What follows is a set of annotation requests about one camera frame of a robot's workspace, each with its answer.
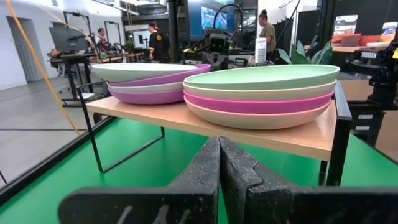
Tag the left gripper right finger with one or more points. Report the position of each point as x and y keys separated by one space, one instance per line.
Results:
x=280 y=205

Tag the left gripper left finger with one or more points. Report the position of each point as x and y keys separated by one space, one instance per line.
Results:
x=186 y=205

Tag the purple plate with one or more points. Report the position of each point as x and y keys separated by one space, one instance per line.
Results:
x=174 y=77
x=146 y=98

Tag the beige plate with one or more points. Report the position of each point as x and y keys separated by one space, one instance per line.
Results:
x=248 y=95

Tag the white bowl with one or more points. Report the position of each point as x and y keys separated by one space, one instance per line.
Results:
x=261 y=74

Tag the magenta pink plate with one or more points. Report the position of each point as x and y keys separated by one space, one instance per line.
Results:
x=248 y=106

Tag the peach plate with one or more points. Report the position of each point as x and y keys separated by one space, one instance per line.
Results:
x=255 y=121

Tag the pale white-blue plate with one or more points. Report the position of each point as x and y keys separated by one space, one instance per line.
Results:
x=146 y=88
x=140 y=70

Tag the white upright appliance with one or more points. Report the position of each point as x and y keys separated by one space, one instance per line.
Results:
x=260 y=50

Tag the black vertical pole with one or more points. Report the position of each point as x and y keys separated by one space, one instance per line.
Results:
x=173 y=31

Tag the person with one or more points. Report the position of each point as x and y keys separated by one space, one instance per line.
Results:
x=155 y=42
x=101 y=37
x=267 y=31

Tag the green table mat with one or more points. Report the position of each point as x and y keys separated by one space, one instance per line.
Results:
x=140 y=168

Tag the green leafy plant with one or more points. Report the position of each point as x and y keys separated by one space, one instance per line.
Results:
x=321 y=56

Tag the white cardboard box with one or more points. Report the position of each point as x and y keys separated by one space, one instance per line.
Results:
x=345 y=25

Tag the orange bins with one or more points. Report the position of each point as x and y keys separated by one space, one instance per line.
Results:
x=354 y=40

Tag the black monitor on stand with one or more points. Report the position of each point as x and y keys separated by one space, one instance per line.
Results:
x=68 y=39

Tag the black Trossen-labelled stand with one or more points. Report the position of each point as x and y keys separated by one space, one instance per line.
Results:
x=381 y=90

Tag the white and blue package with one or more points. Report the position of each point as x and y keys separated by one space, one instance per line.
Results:
x=388 y=31

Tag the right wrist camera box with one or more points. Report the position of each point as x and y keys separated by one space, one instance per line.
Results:
x=217 y=43

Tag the blue wall screen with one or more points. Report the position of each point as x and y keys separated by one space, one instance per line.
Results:
x=213 y=17

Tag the wooden shelf with black frame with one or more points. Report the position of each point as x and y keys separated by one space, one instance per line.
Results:
x=174 y=118

